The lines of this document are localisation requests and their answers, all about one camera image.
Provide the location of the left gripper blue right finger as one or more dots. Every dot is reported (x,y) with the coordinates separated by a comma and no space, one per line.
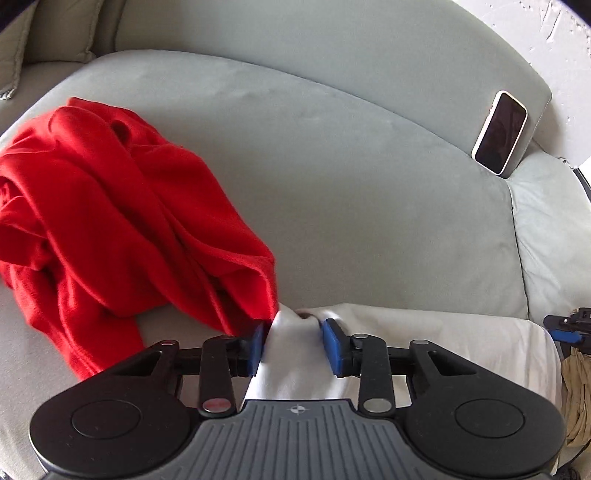
(365,357)

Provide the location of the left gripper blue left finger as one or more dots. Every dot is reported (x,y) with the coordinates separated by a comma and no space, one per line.
(223,358)

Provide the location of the white hoodie with cursive lettering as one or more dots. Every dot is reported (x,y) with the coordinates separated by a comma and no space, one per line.
(295,366)

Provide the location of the red sweater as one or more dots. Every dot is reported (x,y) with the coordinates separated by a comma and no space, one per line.
(103,219)

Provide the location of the beige folded garment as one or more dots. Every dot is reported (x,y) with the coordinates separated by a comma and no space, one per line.
(576,376)

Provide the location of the smartphone in white case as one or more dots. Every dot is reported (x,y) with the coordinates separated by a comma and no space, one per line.
(499,136)

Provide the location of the grey green sofa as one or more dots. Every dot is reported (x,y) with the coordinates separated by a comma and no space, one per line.
(341,132)

